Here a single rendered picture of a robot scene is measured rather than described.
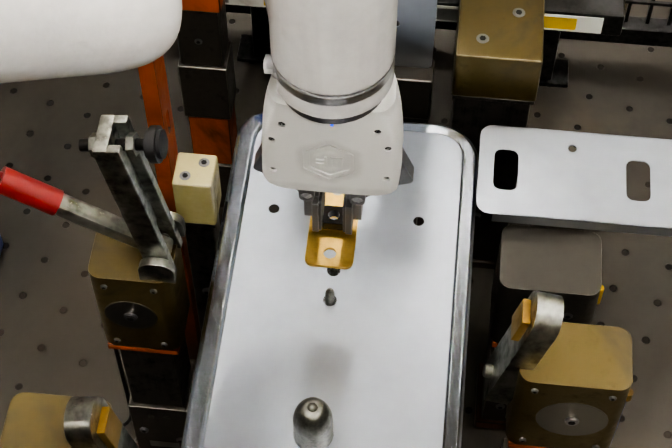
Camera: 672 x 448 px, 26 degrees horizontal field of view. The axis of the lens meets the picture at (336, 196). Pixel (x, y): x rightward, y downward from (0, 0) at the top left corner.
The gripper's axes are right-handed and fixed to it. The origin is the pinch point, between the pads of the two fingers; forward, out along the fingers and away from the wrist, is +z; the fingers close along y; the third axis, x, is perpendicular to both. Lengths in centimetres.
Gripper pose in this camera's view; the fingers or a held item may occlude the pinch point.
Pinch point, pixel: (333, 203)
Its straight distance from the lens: 113.2
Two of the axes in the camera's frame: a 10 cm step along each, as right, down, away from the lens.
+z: 0.0, 5.7, 8.2
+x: 1.0, -8.2, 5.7
